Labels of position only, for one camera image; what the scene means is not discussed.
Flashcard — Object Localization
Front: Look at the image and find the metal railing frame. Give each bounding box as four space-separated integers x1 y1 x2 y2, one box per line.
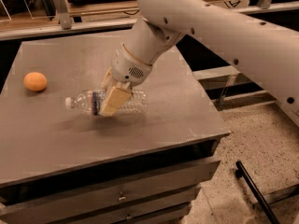
0 0 299 42

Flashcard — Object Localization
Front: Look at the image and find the drawer metal knob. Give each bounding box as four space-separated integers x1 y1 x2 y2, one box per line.
126 212 133 220
118 191 127 203

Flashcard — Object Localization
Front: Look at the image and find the lower drawer metal knob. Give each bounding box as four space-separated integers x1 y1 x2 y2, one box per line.
126 212 133 220

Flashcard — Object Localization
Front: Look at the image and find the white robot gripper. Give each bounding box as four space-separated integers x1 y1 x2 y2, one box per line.
100 43 153 117

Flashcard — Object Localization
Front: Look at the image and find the clear plastic water bottle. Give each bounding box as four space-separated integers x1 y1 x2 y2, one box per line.
65 90 147 116

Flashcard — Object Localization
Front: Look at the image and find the orange ball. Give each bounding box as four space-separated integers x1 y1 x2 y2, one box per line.
23 72 48 91

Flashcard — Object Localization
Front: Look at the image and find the black metal rod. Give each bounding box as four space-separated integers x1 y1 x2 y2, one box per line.
235 161 280 224

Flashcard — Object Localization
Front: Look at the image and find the upper drawer metal knob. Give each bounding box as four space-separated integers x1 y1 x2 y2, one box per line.
118 191 127 203

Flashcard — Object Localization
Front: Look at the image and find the grey drawer cabinet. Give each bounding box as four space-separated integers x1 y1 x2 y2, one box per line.
0 31 229 224

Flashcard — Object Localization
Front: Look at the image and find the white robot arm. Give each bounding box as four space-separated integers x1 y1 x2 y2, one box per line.
100 0 299 122

